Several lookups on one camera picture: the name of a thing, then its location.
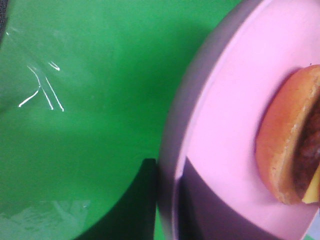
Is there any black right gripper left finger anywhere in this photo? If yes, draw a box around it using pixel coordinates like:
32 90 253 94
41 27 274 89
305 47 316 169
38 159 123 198
77 158 158 240

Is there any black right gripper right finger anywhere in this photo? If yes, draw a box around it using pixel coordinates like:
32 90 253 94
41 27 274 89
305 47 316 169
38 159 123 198
177 159 277 240

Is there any pink round plate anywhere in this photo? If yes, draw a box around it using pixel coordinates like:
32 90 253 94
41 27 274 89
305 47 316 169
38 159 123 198
158 0 320 240

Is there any burger with lettuce and cheese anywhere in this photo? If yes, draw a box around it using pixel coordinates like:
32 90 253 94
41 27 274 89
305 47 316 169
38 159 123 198
255 64 320 205

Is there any clear tape piece on table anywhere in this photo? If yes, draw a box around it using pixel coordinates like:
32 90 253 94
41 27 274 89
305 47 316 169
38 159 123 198
4 30 65 112

